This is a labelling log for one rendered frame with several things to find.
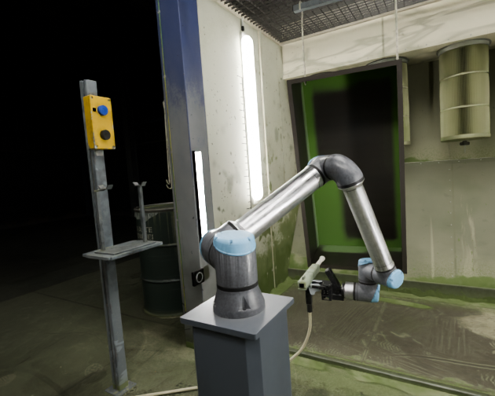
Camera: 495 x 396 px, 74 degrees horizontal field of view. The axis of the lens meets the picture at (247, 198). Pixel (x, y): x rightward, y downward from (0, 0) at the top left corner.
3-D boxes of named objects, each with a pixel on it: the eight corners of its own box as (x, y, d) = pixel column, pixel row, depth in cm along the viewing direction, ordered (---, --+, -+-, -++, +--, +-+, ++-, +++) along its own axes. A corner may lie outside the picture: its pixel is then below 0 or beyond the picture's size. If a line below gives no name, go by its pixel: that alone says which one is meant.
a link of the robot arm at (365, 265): (385, 260, 159) (385, 284, 160) (368, 254, 170) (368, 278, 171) (370, 262, 156) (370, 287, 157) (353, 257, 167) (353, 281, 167)
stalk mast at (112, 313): (122, 383, 183) (89, 83, 169) (129, 386, 180) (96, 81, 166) (112, 389, 178) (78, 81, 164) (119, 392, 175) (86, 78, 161)
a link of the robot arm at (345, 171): (358, 147, 134) (410, 281, 149) (339, 149, 146) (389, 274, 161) (338, 159, 131) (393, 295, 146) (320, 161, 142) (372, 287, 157)
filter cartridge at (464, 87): (486, 152, 270) (485, 49, 265) (499, 149, 237) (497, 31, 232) (436, 155, 285) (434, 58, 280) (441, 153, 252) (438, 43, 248)
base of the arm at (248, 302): (248, 323, 106) (246, 293, 106) (202, 313, 116) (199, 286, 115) (273, 301, 123) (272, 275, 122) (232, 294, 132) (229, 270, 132)
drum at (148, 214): (133, 305, 294) (122, 207, 287) (188, 287, 331) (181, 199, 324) (161, 325, 250) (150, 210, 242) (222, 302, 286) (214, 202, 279)
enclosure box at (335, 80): (318, 244, 250) (302, 80, 218) (405, 247, 224) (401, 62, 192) (307, 267, 220) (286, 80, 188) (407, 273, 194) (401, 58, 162)
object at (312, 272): (308, 322, 167) (306, 279, 164) (298, 320, 169) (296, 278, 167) (328, 287, 210) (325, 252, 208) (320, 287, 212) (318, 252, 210)
